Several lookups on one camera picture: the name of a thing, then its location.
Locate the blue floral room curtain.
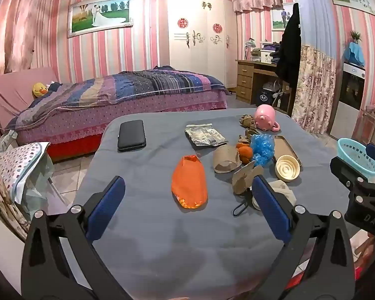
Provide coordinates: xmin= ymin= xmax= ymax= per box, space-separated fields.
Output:
xmin=292 ymin=0 xmax=337 ymax=132

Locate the pink covered headboard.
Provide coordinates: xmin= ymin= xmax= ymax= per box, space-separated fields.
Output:
xmin=0 ymin=67 xmax=60 ymax=129

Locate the desk lamp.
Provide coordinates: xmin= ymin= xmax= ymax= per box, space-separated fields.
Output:
xmin=244 ymin=37 xmax=257 ymax=60

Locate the white storage box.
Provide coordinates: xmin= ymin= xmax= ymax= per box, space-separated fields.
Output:
xmin=259 ymin=50 xmax=280 ymax=65

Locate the blue cloth cover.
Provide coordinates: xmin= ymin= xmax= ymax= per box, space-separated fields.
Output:
xmin=344 ymin=42 xmax=366 ymax=67

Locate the grey blue tablecloth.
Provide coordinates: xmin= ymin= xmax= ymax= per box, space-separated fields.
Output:
xmin=72 ymin=111 xmax=347 ymax=300

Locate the purple dotted bed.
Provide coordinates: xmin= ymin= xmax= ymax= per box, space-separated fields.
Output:
xmin=6 ymin=65 xmax=230 ymax=160

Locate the orange plastic bag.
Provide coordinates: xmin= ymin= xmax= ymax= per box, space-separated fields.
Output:
xmin=171 ymin=155 xmax=208 ymax=209

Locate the blue plastic bag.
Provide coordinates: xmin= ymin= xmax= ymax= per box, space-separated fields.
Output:
xmin=250 ymin=133 xmax=276 ymax=167

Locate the framed wedding photo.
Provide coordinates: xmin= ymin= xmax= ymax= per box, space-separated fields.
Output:
xmin=67 ymin=0 xmax=134 ymax=38

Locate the dotted white pillow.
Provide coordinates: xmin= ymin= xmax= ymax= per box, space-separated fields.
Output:
xmin=0 ymin=142 xmax=51 ymax=201

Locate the metal wire rack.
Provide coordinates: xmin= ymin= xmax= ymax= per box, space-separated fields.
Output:
xmin=361 ymin=106 xmax=375 ymax=151

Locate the white water dispenser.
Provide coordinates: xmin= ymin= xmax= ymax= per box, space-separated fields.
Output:
xmin=329 ymin=62 xmax=366 ymax=140

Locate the black wire clip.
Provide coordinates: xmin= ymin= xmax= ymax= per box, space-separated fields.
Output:
xmin=233 ymin=194 xmax=254 ymax=217

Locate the black zip case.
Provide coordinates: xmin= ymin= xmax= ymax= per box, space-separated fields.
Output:
xmin=117 ymin=119 xmax=147 ymax=153

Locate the cream ribbed bowl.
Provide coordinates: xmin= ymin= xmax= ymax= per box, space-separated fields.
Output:
xmin=275 ymin=155 xmax=301 ymax=182

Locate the white plastic bag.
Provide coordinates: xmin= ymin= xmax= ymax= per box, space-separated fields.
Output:
xmin=262 ymin=79 xmax=282 ymax=94

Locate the torn cardboard piece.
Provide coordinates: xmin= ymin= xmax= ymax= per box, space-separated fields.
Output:
xmin=232 ymin=161 xmax=265 ymax=194

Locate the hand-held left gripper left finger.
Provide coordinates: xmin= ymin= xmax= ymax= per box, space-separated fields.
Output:
xmin=20 ymin=175 xmax=127 ymax=300

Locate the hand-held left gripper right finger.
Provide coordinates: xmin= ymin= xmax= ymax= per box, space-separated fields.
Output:
xmin=251 ymin=175 xmax=355 ymax=300

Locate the white wardrobe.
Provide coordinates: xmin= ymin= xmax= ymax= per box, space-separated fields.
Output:
xmin=161 ymin=0 xmax=238 ymax=90

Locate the black hanging coat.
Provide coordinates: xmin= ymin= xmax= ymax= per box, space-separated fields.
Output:
xmin=275 ymin=2 xmax=302 ymax=90

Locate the pink patterned window curtain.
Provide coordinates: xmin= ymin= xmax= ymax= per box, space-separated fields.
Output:
xmin=0 ymin=0 xmax=54 ymax=79

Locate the wooden desk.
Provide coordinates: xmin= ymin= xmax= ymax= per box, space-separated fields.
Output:
xmin=235 ymin=59 xmax=293 ymax=113

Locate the large orange peel piece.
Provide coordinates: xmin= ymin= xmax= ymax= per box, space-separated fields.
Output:
xmin=239 ymin=147 xmax=254 ymax=165

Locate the white cloth with cord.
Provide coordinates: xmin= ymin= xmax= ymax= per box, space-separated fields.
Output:
xmin=251 ymin=180 xmax=297 ymax=210

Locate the light blue plastic basket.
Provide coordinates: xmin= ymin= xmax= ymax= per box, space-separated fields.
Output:
xmin=337 ymin=138 xmax=375 ymax=177

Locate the yellow duck plush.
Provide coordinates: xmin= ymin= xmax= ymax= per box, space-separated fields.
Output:
xmin=32 ymin=83 xmax=49 ymax=98

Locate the small framed photo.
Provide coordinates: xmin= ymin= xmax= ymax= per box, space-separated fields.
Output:
xmin=271 ymin=4 xmax=296 ymax=32

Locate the striped patchwork quilt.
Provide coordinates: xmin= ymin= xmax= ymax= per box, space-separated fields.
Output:
xmin=6 ymin=66 xmax=230 ymax=126

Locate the clear snack packet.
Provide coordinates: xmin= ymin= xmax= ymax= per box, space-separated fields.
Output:
xmin=185 ymin=123 xmax=227 ymax=147

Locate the brown paper scrap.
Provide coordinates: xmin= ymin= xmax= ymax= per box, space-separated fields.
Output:
xmin=237 ymin=128 xmax=260 ymax=144

